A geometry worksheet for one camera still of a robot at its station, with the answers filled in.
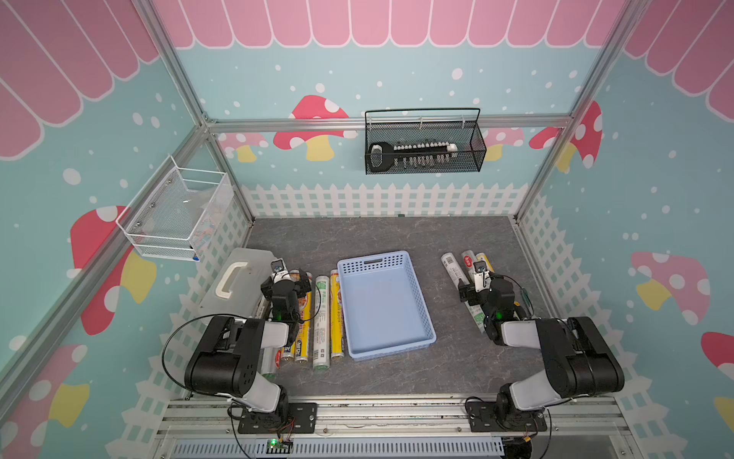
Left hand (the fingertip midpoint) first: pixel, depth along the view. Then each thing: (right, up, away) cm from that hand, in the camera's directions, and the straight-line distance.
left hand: (289, 276), depth 93 cm
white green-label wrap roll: (+60, -11, -5) cm, 61 cm away
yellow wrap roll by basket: (+17, -19, -9) cm, 27 cm away
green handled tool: (+80, -7, +3) cm, 80 cm away
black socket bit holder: (+31, +38, -4) cm, 49 cm away
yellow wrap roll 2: (+7, -20, -10) cm, 24 cm away
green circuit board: (+4, -42, -20) cm, 46 cm away
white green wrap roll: (+12, -14, -6) cm, 19 cm away
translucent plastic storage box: (-14, -2, -7) cm, 16 cm away
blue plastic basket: (+31, -11, +2) cm, 33 cm away
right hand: (+62, 0, +1) cm, 62 cm away
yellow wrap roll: (+67, +6, +11) cm, 68 cm away
